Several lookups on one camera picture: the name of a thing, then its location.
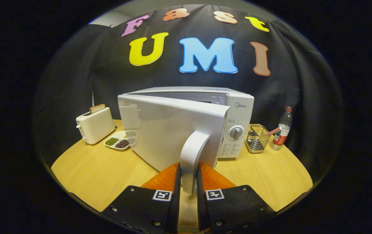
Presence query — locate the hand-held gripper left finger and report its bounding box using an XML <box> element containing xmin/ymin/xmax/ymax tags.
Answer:
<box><xmin>101</xmin><ymin>162</ymin><xmax>182</xmax><ymax>234</ymax></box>

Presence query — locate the white divided bean dish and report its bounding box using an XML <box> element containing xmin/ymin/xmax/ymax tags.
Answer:
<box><xmin>104</xmin><ymin>131</ymin><xmax>137</xmax><ymax>150</ymax></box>

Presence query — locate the white toaster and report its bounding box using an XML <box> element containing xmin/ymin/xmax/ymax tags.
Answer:
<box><xmin>76</xmin><ymin>107</ymin><xmax>116</xmax><ymax>145</ymax></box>

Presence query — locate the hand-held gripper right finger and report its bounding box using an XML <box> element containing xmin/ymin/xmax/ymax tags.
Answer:
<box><xmin>196</xmin><ymin>162</ymin><xmax>276</xmax><ymax>234</ymax></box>

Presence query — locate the white microwave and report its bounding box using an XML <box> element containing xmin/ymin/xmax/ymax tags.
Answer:
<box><xmin>117</xmin><ymin>86</ymin><xmax>254</xmax><ymax>195</ymax></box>

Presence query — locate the clear bottle red label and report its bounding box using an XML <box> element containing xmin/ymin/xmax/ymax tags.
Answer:
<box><xmin>270</xmin><ymin>106</ymin><xmax>293</xmax><ymax>151</ymax></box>

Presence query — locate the red striped straw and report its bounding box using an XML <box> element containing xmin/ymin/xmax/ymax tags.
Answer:
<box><xmin>264</xmin><ymin>127</ymin><xmax>282</xmax><ymax>137</ymax></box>

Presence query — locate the wire mesh basket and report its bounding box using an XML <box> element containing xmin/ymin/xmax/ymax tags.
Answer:
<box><xmin>245</xmin><ymin>124</ymin><xmax>271</xmax><ymax>154</ymax></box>

